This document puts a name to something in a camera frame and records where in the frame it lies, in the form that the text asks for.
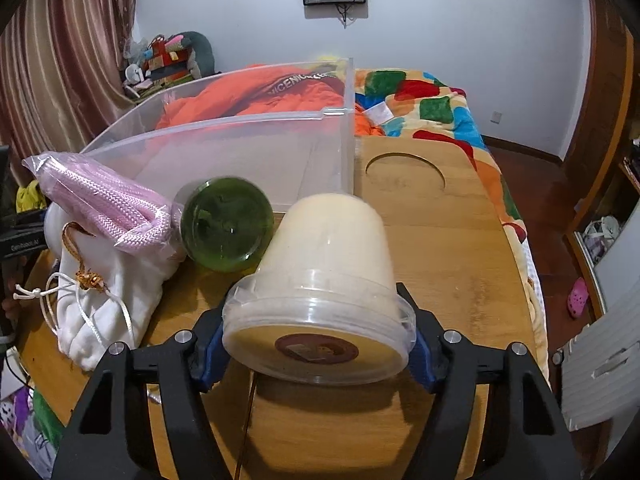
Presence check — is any white drawstring pouch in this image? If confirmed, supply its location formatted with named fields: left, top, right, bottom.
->
left=13, top=205, right=182, bottom=372

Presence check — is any cream tub clear lid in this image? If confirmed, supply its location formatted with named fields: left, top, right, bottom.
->
left=222, top=193, right=416, bottom=386

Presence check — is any pink rope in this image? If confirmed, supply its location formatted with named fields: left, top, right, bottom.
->
left=22, top=150, right=174, bottom=255

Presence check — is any green round bottle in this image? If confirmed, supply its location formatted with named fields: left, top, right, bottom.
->
left=176, top=177, right=274, bottom=273

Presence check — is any pink croc shoe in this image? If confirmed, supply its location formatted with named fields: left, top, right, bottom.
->
left=566, top=278, right=589, bottom=318

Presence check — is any colourful patchwork blanket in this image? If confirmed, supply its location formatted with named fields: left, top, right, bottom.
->
left=354, top=68, right=549, bottom=377

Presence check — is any clear plastic storage bin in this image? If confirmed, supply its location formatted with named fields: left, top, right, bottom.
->
left=84, top=58, right=355, bottom=212

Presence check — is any striped brown curtain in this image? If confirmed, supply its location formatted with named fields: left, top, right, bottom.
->
left=1, top=0, right=136, bottom=184

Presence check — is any plush toy pile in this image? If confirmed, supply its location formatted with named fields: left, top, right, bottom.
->
left=122, top=30, right=216, bottom=101

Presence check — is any orange puffer jacket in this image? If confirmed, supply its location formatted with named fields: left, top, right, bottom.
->
left=154, top=63, right=386, bottom=137

